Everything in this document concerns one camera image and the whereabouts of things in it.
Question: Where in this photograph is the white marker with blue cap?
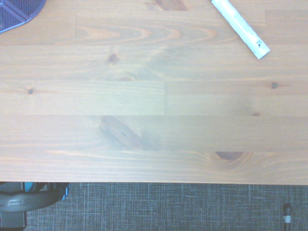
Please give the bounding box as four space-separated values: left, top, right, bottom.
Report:
211 0 271 60

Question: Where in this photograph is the blue mesh desk holder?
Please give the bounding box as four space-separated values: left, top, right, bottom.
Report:
0 0 47 34

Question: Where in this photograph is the grey and teal chair base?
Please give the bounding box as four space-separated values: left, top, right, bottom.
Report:
0 182 71 229

